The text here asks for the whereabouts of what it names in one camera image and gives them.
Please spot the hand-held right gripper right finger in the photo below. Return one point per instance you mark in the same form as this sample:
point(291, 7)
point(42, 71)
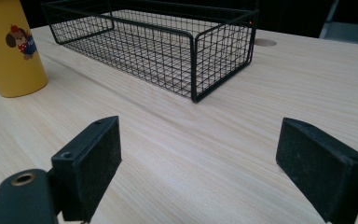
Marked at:
point(320, 168)

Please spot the yellow cup with dog print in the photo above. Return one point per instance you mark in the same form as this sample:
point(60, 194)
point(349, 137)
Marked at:
point(4, 53)

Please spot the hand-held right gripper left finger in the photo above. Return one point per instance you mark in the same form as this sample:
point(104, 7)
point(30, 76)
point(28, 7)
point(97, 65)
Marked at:
point(88, 174)

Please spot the grey metal stand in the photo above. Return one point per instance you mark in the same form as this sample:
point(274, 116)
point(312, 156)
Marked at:
point(348, 29)

